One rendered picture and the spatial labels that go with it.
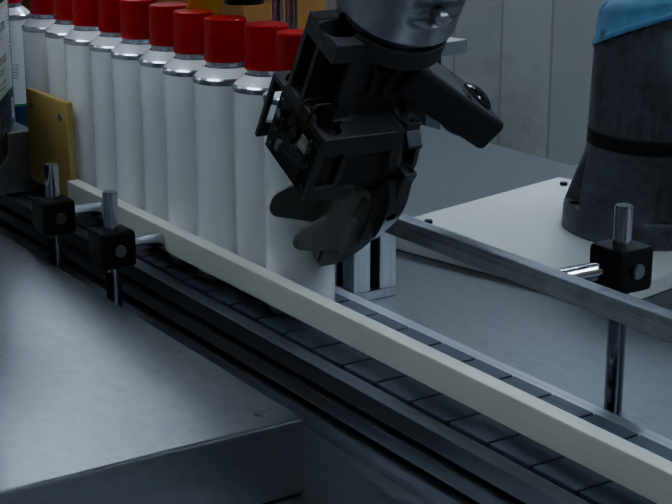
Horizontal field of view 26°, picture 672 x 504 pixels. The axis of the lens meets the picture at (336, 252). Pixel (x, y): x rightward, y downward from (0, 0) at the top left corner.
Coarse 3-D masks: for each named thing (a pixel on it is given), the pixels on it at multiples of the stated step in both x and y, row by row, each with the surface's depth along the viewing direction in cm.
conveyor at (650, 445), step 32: (32, 192) 143; (96, 224) 131; (160, 256) 121; (224, 288) 113; (256, 320) 106; (288, 320) 105; (384, 320) 105; (320, 352) 99; (352, 352) 99; (448, 352) 99; (384, 384) 93; (416, 384) 93; (512, 384) 93; (448, 416) 88; (480, 416) 88; (512, 448) 83; (544, 448) 83; (576, 480) 79; (608, 480) 79
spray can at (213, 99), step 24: (216, 24) 110; (240, 24) 110; (216, 48) 110; (240, 48) 110; (216, 72) 110; (240, 72) 110; (216, 96) 110; (216, 120) 111; (216, 144) 111; (216, 168) 112; (216, 192) 112; (216, 216) 113; (216, 240) 113
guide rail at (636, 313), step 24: (408, 216) 102; (408, 240) 100; (432, 240) 98; (456, 240) 96; (480, 264) 94; (504, 264) 92; (528, 264) 90; (552, 288) 88; (576, 288) 86; (600, 288) 86; (600, 312) 85; (624, 312) 83; (648, 312) 82
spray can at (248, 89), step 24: (264, 24) 107; (264, 48) 106; (264, 72) 107; (240, 96) 107; (240, 120) 107; (240, 144) 108; (240, 168) 108; (240, 192) 109; (264, 192) 108; (240, 216) 110; (264, 216) 108; (240, 240) 110; (264, 240) 109; (264, 264) 110
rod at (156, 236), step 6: (144, 234) 116; (150, 234) 117; (156, 234) 117; (162, 234) 117; (138, 240) 116; (144, 240) 116; (150, 240) 116; (156, 240) 117; (162, 240) 117; (138, 246) 116; (144, 246) 116; (150, 246) 116; (156, 246) 117
